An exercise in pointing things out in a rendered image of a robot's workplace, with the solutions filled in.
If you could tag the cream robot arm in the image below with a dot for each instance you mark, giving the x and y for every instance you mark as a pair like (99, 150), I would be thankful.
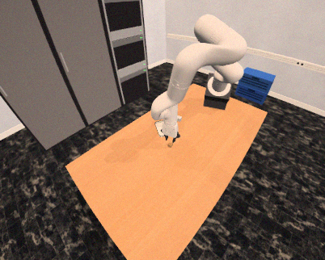
(224, 46)

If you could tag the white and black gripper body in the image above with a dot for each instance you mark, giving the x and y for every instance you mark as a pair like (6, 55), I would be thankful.
(170, 130)

